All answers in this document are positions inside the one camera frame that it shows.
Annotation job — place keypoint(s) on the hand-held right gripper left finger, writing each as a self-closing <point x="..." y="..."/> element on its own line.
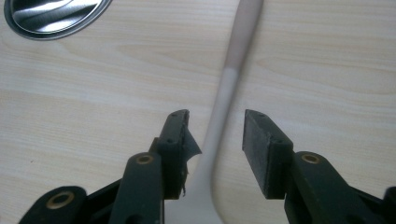
<point x="169" y="155"/>

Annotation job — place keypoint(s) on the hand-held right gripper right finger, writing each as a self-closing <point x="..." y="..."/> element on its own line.
<point x="267" y="155"/>

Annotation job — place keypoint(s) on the white and beige spatula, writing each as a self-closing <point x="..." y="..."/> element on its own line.
<point x="218" y="124"/>

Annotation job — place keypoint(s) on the round stainless steel plate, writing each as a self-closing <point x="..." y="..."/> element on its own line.
<point x="53" y="17"/>

